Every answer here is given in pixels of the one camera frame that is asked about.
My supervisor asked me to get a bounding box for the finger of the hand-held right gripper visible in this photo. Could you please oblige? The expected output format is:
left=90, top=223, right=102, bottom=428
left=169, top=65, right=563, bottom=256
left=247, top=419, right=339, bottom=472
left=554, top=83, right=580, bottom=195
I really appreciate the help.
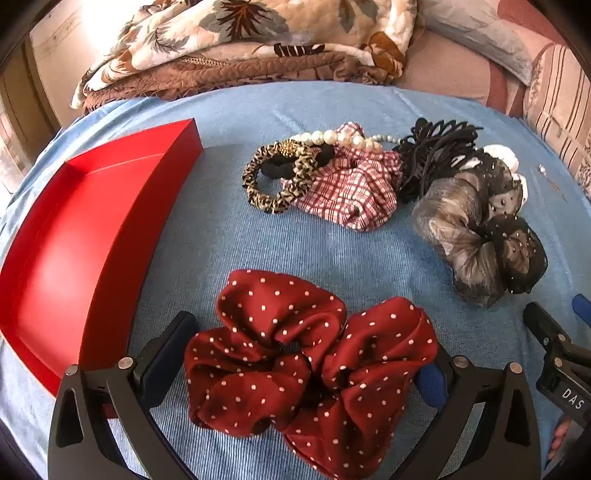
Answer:
left=571, top=293, right=591, bottom=324
left=523, top=301, right=574, bottom=354

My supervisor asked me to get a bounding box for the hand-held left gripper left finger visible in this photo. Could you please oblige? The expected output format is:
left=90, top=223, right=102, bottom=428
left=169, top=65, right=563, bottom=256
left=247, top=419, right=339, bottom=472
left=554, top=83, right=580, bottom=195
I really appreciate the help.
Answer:
left=48, top=310, right=201, bottom=480

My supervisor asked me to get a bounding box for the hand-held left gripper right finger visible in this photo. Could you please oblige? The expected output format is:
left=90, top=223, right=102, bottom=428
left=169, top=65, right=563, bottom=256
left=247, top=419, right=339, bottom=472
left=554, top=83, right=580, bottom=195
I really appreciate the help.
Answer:
left=401, top=344, right=543, bottom=480

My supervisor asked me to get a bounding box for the red polka dot scrunchie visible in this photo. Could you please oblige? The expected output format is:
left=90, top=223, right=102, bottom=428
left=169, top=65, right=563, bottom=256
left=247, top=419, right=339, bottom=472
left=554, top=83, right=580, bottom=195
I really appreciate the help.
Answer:
left=184, top=270, right=439, bottom=480

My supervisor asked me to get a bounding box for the red cardboard box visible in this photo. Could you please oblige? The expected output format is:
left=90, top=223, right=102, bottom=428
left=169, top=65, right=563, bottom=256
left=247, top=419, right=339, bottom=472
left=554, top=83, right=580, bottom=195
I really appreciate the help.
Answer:
left=0, top=117, right=205, bottom=418

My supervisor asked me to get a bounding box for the black braided hair tie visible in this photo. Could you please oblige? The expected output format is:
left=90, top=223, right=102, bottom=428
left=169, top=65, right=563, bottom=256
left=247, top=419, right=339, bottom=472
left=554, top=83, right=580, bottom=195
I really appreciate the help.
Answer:
left=259, top=145, right=340, bottom=181

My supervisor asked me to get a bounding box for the white pearl bracelet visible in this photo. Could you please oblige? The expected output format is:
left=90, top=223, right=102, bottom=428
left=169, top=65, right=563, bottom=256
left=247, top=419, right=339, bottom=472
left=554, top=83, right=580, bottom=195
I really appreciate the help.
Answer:
left=284, top=129, right=400, bottom=155

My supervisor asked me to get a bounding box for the person's right hand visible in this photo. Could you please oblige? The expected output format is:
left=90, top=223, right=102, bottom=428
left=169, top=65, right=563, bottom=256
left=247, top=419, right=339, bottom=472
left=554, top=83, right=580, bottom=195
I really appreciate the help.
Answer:
left=544, top=412, right=579, bottom=470

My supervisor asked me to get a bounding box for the black dotted mesh scrunchie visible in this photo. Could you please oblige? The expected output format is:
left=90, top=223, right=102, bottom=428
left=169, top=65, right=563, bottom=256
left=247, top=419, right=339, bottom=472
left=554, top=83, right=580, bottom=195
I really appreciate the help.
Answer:
left=462, top=148, right=549, bottom=295

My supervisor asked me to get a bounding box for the brown velvet scrunchie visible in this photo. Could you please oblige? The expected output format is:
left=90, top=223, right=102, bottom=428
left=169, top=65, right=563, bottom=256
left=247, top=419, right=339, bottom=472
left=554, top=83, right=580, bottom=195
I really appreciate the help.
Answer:
left=411, top=178, right=511, bottom=309

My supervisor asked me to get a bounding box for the blue cloth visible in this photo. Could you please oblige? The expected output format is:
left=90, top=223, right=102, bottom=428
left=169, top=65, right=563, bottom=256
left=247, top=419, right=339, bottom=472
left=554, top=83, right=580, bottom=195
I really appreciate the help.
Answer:
left=0, top=80, right=591, bottom=480

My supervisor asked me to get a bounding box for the red white checkered scrunchie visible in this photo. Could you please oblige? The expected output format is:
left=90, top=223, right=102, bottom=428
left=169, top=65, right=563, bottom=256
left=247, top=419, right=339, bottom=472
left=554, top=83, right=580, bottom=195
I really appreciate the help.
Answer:
left=281, top=122, right=404, bottom=232

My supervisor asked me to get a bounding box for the striped pink cushion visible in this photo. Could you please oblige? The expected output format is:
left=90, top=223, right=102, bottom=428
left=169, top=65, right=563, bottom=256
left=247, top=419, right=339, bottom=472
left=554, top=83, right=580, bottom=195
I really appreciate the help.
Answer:
left=505, top=42, right=591, bottom=204

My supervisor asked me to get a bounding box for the leopard print scrunchie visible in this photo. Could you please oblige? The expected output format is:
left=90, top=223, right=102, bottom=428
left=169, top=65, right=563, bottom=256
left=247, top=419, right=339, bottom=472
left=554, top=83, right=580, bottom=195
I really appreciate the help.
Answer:
left=242, top=142, right=319, bottom=215

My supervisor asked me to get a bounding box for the black hair claw clip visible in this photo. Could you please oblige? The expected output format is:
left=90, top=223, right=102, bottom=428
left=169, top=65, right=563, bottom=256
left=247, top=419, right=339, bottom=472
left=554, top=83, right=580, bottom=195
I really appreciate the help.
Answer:
left=392, top=117, right=481, bottom=204

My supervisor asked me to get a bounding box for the pink bed sheet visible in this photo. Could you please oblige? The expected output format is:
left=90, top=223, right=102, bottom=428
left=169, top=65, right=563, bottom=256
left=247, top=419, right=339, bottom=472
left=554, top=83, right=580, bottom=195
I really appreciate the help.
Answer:
left=394, top=0, right=557, bottom=118

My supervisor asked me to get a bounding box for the pale grey pillow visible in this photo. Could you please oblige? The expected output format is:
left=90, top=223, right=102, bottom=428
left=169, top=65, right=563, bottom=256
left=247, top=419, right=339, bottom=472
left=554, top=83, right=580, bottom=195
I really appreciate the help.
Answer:
left=418, top=0, right=541, bottom=86

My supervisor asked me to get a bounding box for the floral brown quilt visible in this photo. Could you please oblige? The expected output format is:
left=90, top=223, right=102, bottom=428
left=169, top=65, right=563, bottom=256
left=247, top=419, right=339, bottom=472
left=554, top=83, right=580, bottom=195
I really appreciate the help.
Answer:
left=69, top=0, right=419, bottom=112

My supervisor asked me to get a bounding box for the pearl pendant necklace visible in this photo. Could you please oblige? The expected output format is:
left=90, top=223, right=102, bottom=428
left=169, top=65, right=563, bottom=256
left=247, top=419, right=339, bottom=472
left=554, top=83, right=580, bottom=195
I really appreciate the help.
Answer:
left=536, top=164, right=568, bottom=201

